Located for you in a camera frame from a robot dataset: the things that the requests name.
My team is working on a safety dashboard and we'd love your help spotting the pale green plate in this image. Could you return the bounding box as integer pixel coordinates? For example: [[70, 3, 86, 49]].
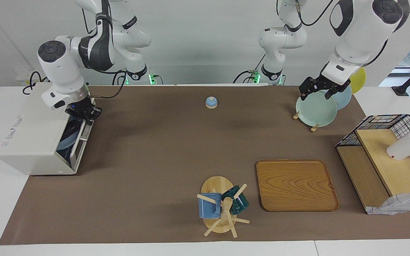
[[295, 90, 338, 127]]

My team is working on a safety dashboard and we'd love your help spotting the wooden mug tree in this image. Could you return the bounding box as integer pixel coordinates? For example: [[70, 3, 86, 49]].
[[196, 176, 250, 238]]

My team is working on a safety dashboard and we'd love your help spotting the white toaster oven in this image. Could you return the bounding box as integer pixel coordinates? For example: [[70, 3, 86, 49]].
[[0, 82, 93, 175]]

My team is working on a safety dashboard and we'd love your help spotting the marble pattern cloth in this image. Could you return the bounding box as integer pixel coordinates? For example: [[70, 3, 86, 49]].
[[366, 191, 410, 215]]

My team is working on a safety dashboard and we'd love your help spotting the blue mug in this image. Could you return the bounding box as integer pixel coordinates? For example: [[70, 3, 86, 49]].
[[198, 193, 222, 219]]

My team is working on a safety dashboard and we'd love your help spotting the light blue ribbed plate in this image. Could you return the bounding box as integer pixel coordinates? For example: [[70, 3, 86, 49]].
[[56, 119, 83, 152]]

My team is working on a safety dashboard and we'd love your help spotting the glass oven door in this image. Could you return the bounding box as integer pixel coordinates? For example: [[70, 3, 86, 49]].
[[68, 119, 94, 175]]

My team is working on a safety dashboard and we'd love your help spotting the brown table mat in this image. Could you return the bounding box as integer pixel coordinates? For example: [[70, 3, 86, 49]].
[[0, 85, 410, 245]]

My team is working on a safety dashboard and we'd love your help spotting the dark green mug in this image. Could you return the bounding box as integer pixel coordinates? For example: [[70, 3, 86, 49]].
[[221, 185, 249, 215]]

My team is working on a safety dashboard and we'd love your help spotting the wooden plate rack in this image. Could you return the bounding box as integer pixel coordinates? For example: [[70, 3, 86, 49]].
[[293, 111, 320, 133]]

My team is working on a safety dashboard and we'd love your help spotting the wooden serving tray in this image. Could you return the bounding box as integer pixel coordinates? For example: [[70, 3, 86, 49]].
[[256, 160, 340, 212]]

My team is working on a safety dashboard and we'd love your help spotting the white socket box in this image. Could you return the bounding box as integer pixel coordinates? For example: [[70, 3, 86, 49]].
[[16, 69, 36, 86]]

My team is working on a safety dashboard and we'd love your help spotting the black coiled cable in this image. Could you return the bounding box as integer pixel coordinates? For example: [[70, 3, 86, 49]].
[[22, 71, 52, 95]]

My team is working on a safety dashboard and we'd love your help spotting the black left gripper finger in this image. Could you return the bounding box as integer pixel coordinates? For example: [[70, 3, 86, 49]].
[[325, 81, 351, 100], [299, 77, 314, 98]]

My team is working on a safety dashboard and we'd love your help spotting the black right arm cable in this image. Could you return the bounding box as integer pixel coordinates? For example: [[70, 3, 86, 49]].
[[82, 7, 126, 99]]

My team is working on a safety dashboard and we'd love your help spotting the light blue smooth plate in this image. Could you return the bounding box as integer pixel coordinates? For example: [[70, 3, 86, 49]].
[[328, 85, 352, 111]]

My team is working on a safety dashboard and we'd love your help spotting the white plastic cup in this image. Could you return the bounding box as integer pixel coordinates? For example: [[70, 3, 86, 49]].
[[386, 130, 410, 160]]

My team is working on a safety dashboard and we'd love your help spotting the black wire basket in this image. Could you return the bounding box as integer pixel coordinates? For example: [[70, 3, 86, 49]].
[[336, 114, 410, 189]]

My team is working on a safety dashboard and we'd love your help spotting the yellow plate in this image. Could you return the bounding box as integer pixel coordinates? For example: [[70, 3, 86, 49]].
[[349, 67, 367, 94]]

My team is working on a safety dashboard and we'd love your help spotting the wooden step shelf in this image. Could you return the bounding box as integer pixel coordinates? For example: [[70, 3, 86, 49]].
[[337, 129, 410, 213]]

